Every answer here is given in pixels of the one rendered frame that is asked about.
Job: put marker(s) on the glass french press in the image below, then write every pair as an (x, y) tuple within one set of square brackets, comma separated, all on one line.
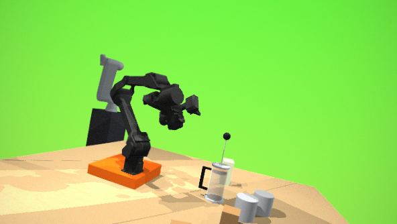
[(217, 180)]

